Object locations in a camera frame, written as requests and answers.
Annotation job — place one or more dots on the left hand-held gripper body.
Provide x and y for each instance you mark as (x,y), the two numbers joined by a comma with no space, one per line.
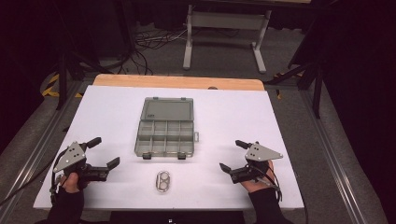
(70,157)

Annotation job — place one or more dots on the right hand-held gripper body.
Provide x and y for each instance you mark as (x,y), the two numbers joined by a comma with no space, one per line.
(260,153)

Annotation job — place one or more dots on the small clear oval case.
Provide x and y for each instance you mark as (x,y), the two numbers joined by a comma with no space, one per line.
(162,181)

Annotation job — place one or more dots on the grey transparent compartment box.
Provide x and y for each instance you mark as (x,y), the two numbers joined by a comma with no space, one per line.
(166,130)

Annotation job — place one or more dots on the person's left hand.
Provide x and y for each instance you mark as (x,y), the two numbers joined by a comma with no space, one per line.
(71,183)

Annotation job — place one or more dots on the person's right hand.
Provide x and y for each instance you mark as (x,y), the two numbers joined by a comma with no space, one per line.
(258,185)

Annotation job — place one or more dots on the white board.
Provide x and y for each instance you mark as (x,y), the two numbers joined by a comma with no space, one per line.
(224,124)

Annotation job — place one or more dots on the yellow black hazard tape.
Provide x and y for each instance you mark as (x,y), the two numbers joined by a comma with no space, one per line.
(51,87)

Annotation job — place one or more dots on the black metal stand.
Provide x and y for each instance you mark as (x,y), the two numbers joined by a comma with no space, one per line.
(311,74)
(63,71)

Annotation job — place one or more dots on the aluminium rail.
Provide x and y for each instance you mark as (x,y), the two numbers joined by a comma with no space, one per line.
(34,152)
(336,161)

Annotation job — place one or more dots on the white metal table frame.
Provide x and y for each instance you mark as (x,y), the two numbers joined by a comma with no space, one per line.
(225,21)

